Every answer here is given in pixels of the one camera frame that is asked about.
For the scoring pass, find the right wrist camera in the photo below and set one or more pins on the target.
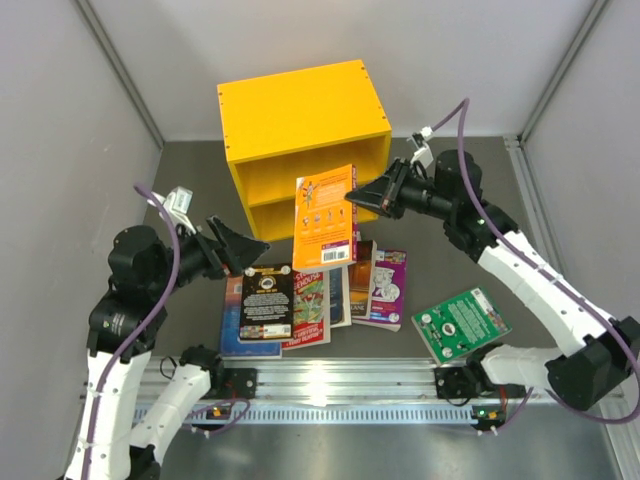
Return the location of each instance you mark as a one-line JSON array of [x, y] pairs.
[[422, 152]]

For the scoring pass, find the yellow wooden shelf box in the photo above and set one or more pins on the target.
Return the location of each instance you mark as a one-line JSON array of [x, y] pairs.
[[277, 128]]

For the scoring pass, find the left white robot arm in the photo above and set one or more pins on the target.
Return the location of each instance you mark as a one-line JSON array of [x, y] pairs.
[[123, 328]]

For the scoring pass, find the aluminium mounting rail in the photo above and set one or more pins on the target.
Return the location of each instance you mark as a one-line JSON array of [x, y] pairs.
[[340, 391]]

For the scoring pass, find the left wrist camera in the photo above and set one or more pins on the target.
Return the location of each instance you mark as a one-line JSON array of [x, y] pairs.
[[177, 204]]

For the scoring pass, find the black cover book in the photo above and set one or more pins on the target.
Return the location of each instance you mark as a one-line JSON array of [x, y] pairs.
[[266, 308]]

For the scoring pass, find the blue sunset cover book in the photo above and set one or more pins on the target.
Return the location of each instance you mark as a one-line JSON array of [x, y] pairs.
[[230, 348]]

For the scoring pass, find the red treehouse book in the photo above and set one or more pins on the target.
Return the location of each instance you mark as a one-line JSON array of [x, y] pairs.
[[311, 312]]

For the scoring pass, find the brown Edward Tulane book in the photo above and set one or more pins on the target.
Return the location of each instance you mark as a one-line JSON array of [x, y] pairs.
[[361, 280]]

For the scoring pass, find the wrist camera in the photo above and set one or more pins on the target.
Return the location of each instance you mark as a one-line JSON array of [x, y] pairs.
[[422, 152], [177, 204]]

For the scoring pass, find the dark blue cover book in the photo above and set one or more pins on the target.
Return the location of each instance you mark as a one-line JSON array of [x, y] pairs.
[[339, 298]]

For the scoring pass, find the green cover book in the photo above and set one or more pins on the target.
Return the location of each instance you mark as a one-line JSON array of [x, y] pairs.
[[460, 325]]

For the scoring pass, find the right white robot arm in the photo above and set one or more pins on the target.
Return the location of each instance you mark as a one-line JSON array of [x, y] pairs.
[[593, 353]]

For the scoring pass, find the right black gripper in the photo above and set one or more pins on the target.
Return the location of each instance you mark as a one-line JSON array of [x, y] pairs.
[[384, 194]]

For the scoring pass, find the orange Roald Dahl book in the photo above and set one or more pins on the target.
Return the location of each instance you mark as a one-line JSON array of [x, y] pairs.
[[325, 222]]

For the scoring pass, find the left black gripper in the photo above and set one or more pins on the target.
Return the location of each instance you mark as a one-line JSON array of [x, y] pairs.
[[239, 250]]

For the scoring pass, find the purple cartoon cover book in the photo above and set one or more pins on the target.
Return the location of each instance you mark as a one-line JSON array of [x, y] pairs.
[[388, 291]]

